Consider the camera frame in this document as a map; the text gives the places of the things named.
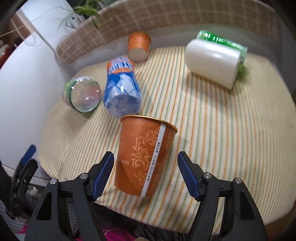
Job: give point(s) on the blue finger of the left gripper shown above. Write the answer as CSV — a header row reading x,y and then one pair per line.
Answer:
x,y
28,155

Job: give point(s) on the grapefruit label clear cup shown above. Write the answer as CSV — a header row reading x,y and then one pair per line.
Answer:
x,y
82,94

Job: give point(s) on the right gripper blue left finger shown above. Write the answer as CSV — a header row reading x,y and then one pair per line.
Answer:
x,y
50,219

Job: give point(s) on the white cylindrical cup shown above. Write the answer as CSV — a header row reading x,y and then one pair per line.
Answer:
x,y
216,62

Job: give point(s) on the large orange paper cup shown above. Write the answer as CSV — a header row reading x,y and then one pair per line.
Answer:
x,y
144,148

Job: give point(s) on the striped yellow towel cover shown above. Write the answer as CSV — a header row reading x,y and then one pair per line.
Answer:
x,y
246,132

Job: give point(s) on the brown plaid blanket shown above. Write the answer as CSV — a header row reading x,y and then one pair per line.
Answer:
x,y
123,17

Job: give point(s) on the small orange paper cup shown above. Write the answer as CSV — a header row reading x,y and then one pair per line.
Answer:
x,y
138,46

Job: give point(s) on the blue label plastic bottle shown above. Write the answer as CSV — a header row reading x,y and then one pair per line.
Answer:
x,y
122,94

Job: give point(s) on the green plastic bottle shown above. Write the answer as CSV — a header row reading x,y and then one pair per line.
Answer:
x,y
211,37

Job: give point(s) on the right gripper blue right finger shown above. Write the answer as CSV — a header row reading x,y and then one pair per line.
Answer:
x,y
241,218

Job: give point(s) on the pink sleeved right forearm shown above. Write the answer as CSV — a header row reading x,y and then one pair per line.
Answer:
x,y
117,234

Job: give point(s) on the potted spider plant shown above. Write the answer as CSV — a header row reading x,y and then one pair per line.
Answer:
x,y
80,12

